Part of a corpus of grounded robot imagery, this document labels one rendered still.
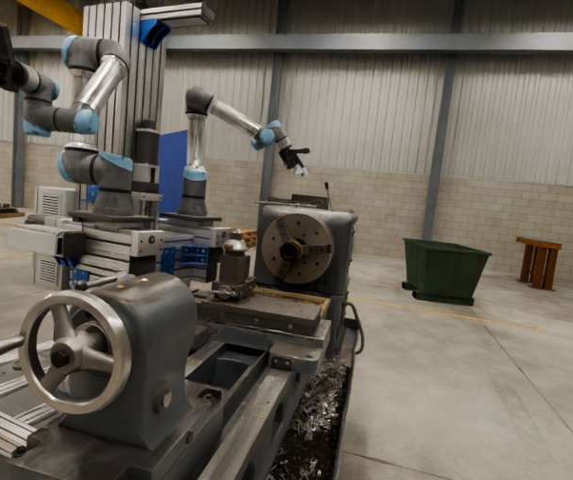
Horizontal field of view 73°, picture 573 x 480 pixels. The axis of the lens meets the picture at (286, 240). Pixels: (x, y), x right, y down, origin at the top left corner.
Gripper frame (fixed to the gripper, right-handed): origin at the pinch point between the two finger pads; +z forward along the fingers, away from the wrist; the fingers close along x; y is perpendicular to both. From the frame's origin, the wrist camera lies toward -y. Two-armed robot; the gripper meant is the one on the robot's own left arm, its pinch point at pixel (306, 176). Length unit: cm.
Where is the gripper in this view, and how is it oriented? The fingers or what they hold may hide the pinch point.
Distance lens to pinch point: 224.4
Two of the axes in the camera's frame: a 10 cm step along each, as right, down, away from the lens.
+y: -8.5, 5.2, -0.4
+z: 5.0, 8.3, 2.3
